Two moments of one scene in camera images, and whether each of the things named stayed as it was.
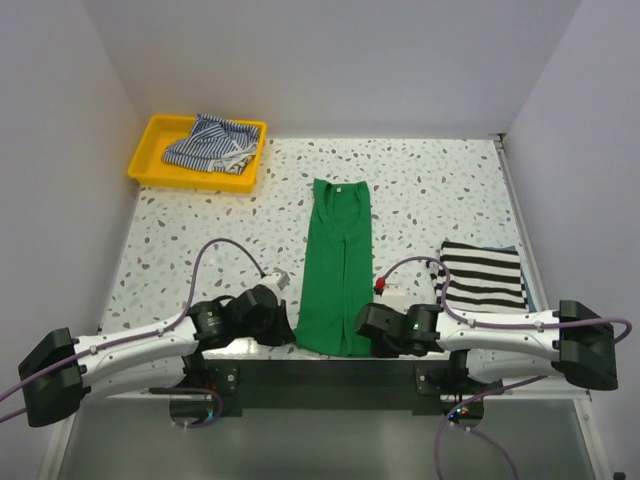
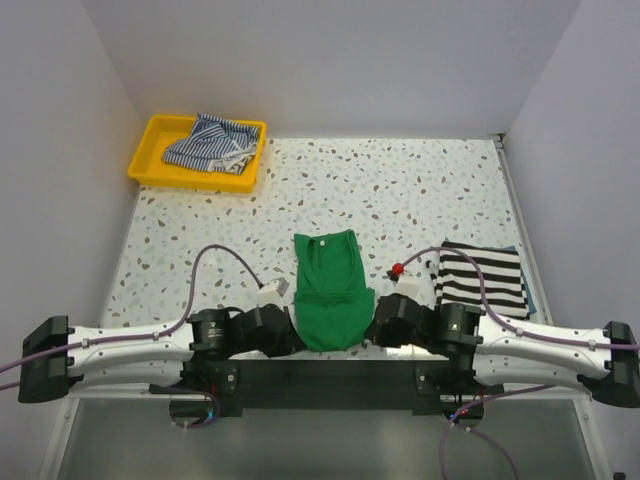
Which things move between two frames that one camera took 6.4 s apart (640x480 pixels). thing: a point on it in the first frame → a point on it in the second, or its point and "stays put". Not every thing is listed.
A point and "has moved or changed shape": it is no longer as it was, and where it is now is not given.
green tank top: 337,317 has moved or changed shape
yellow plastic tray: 148,169 stays put
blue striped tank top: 214,145 stays put
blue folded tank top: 530,296 stays put
